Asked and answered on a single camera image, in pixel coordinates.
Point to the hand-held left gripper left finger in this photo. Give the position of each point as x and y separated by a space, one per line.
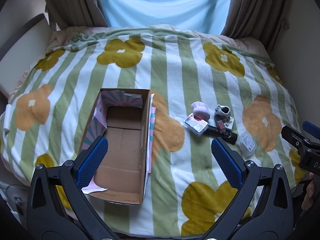
93 162

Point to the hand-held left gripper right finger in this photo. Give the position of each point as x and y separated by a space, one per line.
225 163

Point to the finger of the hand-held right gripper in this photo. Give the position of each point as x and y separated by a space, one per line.
295 138
312 130

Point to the black shiny tube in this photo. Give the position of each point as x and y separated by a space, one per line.
225 136

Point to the printed cardboard box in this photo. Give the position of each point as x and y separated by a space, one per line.
122 140

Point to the pink bottle with black cap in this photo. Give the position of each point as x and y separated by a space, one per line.
221 126

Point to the clear case with red card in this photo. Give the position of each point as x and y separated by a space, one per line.
196 125

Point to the white ceramic figurine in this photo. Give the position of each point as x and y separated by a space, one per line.
220 110

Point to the purple plush puff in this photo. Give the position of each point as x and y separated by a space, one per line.
201 110

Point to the person's right hand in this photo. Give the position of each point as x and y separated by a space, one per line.
308 195

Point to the small clear labelled packet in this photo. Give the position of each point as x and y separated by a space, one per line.
246 143

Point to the white printed packet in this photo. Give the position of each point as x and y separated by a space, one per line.
230 123

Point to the floral striped blanket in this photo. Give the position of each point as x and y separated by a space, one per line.
175 80

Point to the white plastic bar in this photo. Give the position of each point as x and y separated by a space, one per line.
8 112

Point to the brown curtain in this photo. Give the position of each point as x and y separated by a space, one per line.
75 2
257 10

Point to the white sheer curtain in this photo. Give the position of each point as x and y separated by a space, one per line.
162 2

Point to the white panel with dark frame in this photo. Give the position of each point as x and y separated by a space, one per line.
22 50

